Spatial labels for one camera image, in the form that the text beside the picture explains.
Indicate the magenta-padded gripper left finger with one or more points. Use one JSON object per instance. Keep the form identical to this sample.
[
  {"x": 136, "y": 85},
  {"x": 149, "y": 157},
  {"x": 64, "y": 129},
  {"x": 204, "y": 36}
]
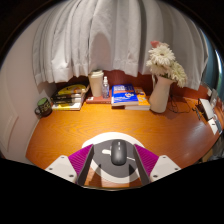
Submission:
[{"x": 60, "y": 166}]

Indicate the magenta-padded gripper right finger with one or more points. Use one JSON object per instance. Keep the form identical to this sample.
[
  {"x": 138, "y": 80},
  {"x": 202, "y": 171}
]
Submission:
[{"x": 165, "y": 166}]

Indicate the dark grey computer mouse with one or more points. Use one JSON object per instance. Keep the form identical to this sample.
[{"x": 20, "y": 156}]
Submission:
[{"x": 118, "y": 153}]

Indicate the white and grey mouse pad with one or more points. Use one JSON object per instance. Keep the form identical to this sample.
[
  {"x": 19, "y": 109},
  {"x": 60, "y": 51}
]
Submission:
[{"x": 103, "y": 160}]

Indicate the white and yellow book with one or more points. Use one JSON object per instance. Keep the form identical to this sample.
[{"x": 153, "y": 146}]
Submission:
[{"x": 66, "y": 106}]

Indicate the dark mug with green inside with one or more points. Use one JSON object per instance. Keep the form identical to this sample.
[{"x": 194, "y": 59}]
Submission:
[{"x": 45, "y": 107}]

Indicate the thick black book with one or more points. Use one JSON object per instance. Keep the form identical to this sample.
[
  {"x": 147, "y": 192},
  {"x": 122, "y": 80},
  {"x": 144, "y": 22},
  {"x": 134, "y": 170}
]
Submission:
[{"x": 66, "y": 101}]

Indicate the thin black book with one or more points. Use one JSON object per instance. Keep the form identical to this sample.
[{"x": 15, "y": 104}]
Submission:
[{"x": 66, "y": 97}]

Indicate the white pitcher vase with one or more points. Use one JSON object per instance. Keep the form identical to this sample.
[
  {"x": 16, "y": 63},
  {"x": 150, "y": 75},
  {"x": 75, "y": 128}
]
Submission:
[{"x": 160, "y": 96}]

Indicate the white electronic device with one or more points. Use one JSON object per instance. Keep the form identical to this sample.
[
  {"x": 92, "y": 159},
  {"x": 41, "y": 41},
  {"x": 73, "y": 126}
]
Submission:
[{"x": 206, "y": 108}]

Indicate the dark red book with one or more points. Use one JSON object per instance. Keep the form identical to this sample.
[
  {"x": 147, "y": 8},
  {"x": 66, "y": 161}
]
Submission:
[{"x": 96, "y": 100}]

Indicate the black and yellow book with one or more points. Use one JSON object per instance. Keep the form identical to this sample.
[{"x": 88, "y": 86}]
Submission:
[{"x": 71, "y": 90}]

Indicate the blue book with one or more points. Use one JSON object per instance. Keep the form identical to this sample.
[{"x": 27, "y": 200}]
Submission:
[{"x": 124, "y": 95}]

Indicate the clear spray bottle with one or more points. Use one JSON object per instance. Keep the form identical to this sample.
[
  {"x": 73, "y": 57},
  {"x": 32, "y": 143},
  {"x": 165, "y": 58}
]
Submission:
[{"x": 105, "y": 90}]

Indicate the cream travel tumbler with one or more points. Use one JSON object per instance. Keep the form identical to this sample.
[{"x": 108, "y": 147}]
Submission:
[{"x": 96, "y": 85}]

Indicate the white flower bouquet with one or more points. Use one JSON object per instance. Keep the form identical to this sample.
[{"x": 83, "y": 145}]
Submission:
[{"x": 165, "y": 61}]

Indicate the white pleated curtain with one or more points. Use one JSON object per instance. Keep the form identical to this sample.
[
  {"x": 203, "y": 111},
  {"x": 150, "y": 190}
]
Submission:
[{"x": 116, "y": 33}]

